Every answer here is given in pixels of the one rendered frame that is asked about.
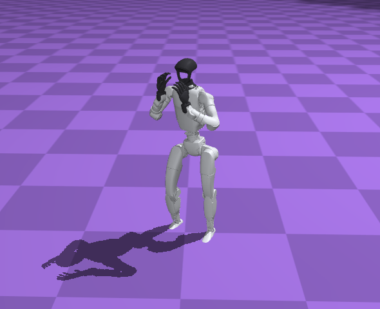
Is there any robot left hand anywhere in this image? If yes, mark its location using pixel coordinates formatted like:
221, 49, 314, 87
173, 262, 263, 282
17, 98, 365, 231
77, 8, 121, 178
172, 81, 191, 113

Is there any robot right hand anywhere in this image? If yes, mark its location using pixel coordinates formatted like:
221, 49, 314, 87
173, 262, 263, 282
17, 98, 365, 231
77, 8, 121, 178
157, 72, 171, 101

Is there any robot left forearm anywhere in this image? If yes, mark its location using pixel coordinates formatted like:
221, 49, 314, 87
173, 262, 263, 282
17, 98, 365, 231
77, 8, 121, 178
182, 105, 219, 126

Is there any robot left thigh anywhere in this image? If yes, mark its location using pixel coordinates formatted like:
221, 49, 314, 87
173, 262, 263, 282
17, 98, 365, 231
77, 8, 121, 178
200, 145, 218, 199

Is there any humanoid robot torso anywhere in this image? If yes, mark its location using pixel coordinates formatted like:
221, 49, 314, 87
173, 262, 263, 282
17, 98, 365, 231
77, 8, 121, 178
172, 85, 207, 156

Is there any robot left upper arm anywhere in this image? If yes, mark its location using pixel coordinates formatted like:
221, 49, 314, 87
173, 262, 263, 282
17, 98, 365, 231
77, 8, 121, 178
198, 91, 220, 131

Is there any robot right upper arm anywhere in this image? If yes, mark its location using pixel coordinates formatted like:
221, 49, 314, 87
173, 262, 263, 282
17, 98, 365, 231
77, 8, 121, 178
149, 86, 175, 120

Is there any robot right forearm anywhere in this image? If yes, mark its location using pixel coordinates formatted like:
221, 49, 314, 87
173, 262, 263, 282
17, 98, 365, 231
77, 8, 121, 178
149, 94, 166, 115

